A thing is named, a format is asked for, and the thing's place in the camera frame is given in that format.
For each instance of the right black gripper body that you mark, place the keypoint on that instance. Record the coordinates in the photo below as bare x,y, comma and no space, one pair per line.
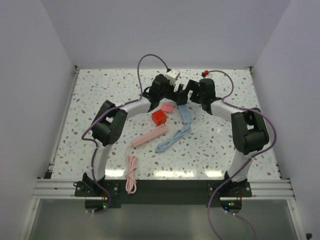
196,99

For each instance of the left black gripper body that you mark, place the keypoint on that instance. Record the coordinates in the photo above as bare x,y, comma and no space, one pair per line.
169,93

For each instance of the red cube plug adapter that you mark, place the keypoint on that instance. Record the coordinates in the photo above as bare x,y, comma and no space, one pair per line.
159,117

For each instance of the black cube plug adapter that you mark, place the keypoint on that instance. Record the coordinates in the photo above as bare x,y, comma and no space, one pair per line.
182,98

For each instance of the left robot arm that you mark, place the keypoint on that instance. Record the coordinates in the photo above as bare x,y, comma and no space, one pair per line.
107,126

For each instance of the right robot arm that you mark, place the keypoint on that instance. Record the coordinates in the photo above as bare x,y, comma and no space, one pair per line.
249,131

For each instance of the pink flat plug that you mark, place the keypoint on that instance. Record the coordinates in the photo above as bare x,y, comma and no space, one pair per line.
167,107

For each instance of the pink power strip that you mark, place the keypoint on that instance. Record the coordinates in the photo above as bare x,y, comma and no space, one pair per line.
149,136

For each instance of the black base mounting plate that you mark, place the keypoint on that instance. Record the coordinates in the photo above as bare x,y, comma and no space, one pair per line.
149,192

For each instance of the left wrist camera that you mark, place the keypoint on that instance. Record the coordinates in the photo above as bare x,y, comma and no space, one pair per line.
172,75

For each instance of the aluminium frame rail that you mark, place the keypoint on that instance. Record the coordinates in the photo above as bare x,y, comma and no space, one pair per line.
258,189

